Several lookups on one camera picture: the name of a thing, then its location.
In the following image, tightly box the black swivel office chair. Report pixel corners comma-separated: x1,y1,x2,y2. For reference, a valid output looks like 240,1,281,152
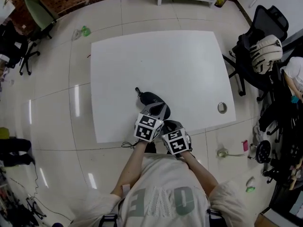
0,20,41,76

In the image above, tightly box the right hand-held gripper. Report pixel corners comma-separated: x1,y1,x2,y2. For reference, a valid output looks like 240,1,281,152
161,120,193,156

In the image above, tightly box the black cable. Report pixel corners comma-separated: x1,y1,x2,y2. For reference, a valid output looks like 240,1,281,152
121,141,141,149

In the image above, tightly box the person's cream printed shirt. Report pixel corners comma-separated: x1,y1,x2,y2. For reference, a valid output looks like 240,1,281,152
70,151,256,227

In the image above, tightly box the cream striped backpack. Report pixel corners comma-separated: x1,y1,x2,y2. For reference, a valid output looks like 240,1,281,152
250,34,284,75

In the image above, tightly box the green plastic bottle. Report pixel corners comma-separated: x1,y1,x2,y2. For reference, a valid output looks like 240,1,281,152
80,25,92,37

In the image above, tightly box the white board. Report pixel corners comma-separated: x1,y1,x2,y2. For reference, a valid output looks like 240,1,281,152
0,0,16,25

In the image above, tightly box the green fabric chair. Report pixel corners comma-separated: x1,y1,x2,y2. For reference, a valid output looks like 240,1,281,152
18,0,59,39

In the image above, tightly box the black mesh office chair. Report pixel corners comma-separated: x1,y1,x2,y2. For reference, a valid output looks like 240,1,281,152
222,5,290,101

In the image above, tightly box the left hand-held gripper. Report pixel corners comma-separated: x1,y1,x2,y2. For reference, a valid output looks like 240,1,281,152
133,104,168,143

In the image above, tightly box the green and white bottle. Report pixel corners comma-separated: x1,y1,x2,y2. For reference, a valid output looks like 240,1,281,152
245,176,256,193

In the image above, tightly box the person's right forearm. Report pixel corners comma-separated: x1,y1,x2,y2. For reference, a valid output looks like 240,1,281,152
180,151,220,196

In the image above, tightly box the black round fan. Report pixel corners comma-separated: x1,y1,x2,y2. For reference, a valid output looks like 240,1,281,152
256,140,272,164

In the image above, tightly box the black glasses case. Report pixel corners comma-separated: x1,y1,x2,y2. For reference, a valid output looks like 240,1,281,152
135,87,171,121

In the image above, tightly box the person's left forearm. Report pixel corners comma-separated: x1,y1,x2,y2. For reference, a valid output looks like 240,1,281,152
110,140,152,198

